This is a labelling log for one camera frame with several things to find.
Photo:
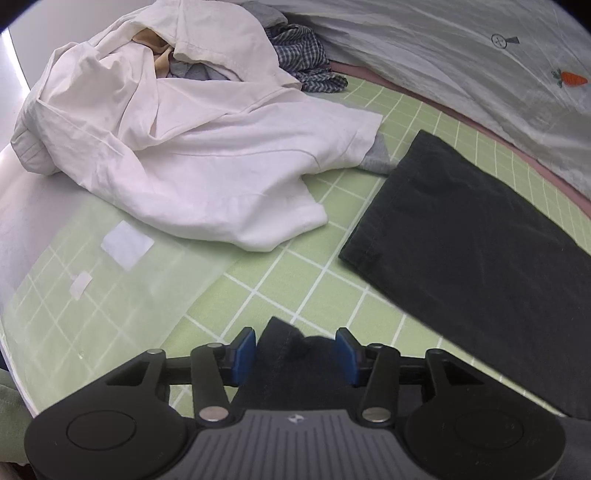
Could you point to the white shirt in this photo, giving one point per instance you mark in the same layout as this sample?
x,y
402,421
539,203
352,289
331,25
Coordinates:
x,y
207,152

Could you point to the large white paper label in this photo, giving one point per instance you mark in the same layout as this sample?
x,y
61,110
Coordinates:
x,y
127,244

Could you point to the small white paper label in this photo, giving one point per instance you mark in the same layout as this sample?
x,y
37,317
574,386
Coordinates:
x,y
81,286

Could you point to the person's green clothing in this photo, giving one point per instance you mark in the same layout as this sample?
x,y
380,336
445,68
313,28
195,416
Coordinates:
x,y
9,406

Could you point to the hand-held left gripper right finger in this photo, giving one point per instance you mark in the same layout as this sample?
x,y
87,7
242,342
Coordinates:
x,y
347,360

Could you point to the clear plastic sheet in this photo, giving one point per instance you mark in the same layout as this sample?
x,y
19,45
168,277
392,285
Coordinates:
x,y
138,314

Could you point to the beige garment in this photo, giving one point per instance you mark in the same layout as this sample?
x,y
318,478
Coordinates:
x,y
159,55

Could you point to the black pants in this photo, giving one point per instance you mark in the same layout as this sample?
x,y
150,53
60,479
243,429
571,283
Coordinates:
x,y
461,249

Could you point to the green grid mat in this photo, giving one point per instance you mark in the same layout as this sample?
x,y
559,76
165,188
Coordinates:
x,y
286,286

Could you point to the light grey garment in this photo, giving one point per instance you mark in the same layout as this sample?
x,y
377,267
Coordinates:
x,y
263,11

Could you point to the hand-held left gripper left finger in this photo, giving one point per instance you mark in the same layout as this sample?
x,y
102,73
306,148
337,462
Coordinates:
x,y
242,357

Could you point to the checked shirt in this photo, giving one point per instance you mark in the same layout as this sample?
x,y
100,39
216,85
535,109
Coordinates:
x,y
304,55

